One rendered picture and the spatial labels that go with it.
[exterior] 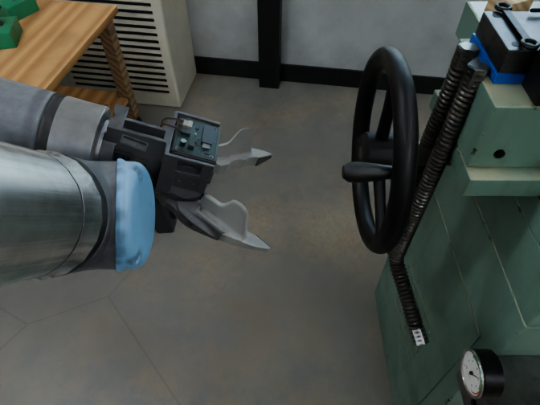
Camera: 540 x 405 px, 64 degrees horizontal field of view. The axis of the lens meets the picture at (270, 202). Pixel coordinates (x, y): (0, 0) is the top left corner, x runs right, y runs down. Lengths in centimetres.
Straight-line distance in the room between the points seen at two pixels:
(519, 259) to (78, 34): 139
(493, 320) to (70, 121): 62
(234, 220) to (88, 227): 20
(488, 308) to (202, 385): 83
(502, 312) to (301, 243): 92
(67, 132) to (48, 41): 115
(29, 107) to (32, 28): 123
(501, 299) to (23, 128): 63
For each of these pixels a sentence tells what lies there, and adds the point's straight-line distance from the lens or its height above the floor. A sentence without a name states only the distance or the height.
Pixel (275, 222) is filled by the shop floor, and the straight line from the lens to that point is 157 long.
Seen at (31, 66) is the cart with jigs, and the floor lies 53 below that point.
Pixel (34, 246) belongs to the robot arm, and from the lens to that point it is 26.
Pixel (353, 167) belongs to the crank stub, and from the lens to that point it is 52.
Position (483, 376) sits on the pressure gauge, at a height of 69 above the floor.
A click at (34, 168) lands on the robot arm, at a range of 27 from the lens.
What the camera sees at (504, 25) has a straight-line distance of 58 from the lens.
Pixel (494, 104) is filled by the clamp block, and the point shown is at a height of 96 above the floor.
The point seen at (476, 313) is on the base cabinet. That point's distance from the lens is 79.
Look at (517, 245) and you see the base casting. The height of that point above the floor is 76.
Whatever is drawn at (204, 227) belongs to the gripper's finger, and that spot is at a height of 86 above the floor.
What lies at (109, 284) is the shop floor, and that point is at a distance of 152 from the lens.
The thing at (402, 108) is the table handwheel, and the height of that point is 94.
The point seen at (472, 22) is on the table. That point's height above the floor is 89.
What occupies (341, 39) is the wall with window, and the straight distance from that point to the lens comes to 209.
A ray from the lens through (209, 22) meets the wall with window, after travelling 215.
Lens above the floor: 124
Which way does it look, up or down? 50 degrees down
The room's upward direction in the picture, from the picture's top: straight up
